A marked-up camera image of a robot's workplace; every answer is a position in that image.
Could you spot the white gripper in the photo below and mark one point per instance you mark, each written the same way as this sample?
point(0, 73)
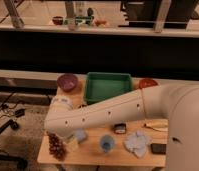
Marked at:
point(72, 143)

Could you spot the blue sponge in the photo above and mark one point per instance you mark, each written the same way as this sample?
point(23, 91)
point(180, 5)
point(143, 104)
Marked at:
point(80, 135)

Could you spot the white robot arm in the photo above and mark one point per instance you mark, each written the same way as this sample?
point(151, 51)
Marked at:
point(178, 103)

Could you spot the blue plastic cup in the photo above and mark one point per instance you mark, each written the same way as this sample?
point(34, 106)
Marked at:
point(107, 143)

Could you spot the bunch of dark grapes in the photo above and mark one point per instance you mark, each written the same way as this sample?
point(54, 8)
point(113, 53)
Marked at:
point(56, 147)

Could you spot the small black tin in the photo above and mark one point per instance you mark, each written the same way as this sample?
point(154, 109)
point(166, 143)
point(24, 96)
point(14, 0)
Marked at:
point(120, 128)

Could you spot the purple bowl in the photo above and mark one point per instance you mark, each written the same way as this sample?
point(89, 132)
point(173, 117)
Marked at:
point(67, 82)

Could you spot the green plastic tray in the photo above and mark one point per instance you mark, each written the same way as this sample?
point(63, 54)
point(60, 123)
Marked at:
point(100, 86)

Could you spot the light blue cloth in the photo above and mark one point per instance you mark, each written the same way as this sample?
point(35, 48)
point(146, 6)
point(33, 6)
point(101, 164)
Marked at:
point(137, 143)

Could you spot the wooden folding table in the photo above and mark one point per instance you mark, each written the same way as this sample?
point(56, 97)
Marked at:
point(89, 152)

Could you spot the black rectangular block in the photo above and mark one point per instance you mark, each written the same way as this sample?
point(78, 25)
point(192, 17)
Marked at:
point(158, 148)

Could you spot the red bowl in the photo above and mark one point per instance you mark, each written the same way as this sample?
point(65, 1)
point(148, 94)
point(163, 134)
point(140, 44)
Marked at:
point(147, 82)

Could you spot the wooden handled brush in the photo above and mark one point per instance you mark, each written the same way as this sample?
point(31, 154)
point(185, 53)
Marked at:
point(157, 126)

